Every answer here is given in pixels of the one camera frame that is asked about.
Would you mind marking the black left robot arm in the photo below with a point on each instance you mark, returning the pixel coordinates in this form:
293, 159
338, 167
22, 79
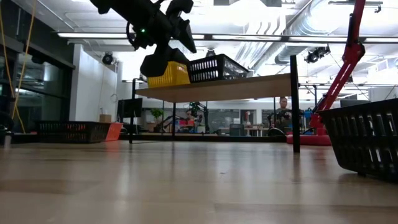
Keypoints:
118, 7

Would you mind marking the yellow plastic basket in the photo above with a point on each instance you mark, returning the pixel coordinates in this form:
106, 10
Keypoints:
177, 76

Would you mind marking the background black robot arm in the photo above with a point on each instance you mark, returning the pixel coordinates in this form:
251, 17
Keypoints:
199, 112

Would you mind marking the wooden shelf with black legs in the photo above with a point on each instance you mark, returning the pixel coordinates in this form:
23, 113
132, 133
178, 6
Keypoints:
217, 90

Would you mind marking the black computer monitor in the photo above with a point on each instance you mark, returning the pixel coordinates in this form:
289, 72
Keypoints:
129, 108

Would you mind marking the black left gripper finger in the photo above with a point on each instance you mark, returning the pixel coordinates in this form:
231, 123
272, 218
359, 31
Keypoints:
154, 67
186, 34

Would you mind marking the silver ventilation duct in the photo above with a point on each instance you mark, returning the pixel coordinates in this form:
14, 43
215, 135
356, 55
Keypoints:
298, 28

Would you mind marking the red desk lamp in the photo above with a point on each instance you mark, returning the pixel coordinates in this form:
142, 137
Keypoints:
334, 90

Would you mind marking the green potted plant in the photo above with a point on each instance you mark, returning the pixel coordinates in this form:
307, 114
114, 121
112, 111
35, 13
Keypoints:
157, 113

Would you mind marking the cardboard box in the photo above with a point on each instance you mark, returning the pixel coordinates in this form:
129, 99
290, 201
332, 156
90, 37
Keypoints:
105, 118

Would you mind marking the orange plastic basket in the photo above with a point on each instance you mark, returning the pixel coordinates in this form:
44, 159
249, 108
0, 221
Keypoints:
114, 132

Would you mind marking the person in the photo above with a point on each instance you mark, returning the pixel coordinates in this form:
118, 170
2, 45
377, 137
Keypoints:
283, 116
189, 118

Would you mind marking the long ceiling light strip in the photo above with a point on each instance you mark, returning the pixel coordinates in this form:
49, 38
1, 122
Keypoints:
93, 35

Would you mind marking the black ceiling spotlight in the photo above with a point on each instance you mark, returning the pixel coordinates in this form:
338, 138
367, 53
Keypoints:
108, 58
211, 53
315, 54

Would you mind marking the black aluminium table frame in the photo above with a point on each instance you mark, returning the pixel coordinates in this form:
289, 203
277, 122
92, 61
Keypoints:
202, 138

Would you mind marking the black plastic basket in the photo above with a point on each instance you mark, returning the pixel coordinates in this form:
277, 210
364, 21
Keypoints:
363, 140
217, 68
74, 132

